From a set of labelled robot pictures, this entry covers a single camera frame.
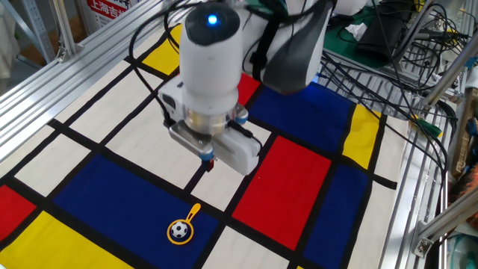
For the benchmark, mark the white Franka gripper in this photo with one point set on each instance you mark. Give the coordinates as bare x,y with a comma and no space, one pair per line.
239,153

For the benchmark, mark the yellow soccer ball pan toy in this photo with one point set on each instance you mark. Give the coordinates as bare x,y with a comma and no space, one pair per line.
194,211

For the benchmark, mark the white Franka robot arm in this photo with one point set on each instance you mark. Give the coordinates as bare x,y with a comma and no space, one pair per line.
213,60

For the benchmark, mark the small soccer ball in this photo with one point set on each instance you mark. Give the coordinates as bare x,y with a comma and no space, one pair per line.
179,229

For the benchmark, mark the Mondrian pattern cloth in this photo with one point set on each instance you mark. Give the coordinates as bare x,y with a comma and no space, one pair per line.
284,187

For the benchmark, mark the green cutting mat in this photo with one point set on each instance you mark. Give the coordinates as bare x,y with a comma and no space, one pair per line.
336,41

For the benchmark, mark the red Chinese text sign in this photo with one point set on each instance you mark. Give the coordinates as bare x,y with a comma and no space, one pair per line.
108,8

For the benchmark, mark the crumpled white tissue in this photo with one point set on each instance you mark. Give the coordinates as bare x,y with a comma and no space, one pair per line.
356,31

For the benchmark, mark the black bag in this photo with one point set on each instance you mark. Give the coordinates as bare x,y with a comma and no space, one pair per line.
384,33

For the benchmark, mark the grey perforated steel upright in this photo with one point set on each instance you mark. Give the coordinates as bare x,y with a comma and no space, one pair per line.
35,26

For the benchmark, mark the brown wooden board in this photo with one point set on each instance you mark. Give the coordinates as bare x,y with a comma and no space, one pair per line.
463,142

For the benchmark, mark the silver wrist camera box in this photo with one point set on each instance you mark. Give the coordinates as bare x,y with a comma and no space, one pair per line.
190,140

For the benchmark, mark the aluminium frame post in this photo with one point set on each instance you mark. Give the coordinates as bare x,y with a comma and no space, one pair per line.
452,71
63,26

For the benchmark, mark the aluminium frame beam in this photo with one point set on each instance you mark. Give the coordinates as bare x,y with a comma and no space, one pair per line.
448,220

